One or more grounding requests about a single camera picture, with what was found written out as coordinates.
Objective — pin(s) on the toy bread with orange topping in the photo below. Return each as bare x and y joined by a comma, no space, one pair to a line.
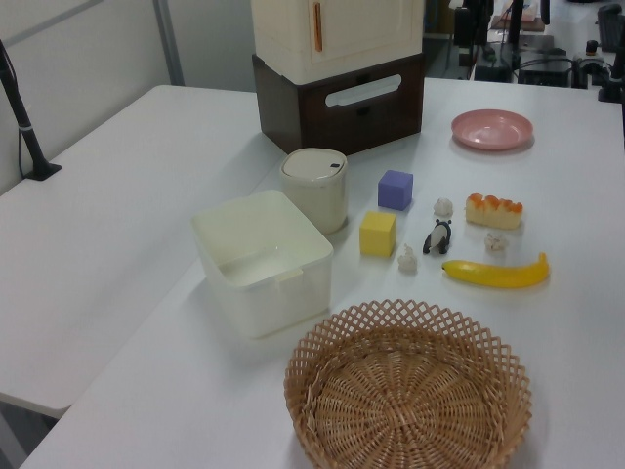
493,212

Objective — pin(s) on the woven wicker basket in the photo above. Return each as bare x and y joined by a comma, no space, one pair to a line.
405,405

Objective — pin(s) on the beige lidded desktop trash can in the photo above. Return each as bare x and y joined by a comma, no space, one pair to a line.
312,195

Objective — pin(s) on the yellow foam cube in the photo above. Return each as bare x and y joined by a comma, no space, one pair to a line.
376,234

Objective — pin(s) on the white open plastic bin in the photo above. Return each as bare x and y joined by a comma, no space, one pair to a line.
293,303

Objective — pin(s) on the purple foam cube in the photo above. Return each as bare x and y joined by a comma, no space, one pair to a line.
394,191

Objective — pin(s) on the small white rabbit figurine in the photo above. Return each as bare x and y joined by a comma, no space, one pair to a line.
495,242
407,261
443,206

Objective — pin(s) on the dark brown drawer box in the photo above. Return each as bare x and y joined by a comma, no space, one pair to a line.
342,127

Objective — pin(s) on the small panda figurine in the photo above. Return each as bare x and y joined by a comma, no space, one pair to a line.
434,239

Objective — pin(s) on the yellow toy banana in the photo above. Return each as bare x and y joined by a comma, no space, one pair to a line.
488,276

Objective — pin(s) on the pink plastic plate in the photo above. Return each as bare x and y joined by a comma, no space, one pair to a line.
490,129

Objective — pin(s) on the cream plastic storage box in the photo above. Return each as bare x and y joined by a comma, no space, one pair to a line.
366,34

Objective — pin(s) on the black computer box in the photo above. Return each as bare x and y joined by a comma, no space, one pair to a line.
544,73

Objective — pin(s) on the black camera stand pole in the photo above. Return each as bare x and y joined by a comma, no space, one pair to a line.
27,137

